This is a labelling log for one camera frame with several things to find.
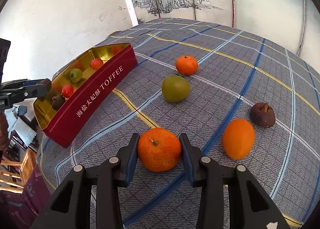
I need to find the red gold toffee tin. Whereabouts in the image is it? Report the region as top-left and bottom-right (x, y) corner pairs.
(33, 43), (137, 148)

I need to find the painted landscape folding screen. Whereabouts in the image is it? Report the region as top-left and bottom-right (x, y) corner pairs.
(132, 0), (319, 69)

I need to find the small orange tangerine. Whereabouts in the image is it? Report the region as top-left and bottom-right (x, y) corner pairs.
(175, 55), (198, 76)

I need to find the person's left hand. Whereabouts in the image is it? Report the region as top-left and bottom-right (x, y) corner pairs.
(0, 112), (10, 151)

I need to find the small red tomato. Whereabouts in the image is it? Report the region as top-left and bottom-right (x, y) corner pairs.
(61, 85), (74, 98)

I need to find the large red tomato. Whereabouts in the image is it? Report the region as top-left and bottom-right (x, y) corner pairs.
(91, 58), (104, 70)

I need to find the wooden chair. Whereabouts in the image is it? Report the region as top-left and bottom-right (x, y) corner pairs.
(1, 149), (36, 194)

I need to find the large green tomato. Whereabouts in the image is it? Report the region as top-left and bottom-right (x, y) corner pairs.
(69, 68), (82, 83)

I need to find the brown fruit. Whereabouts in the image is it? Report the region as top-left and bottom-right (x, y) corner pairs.
(52, 94), (66, 111)
(249, 102), (276, 127)
(37, 79), (52, 102)

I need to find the small green tomato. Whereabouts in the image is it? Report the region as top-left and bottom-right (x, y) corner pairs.
(162, 74), (190, 103)

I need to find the blue plaid tablecloth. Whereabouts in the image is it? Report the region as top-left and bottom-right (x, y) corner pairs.
(38, 18), (319, 228)

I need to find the large bumpy orange tangerine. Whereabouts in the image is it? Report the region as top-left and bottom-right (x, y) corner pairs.
(137, 127), (182, 173)

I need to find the smooth orange fruit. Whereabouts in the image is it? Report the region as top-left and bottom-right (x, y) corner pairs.
(222, 118), (255, 160)

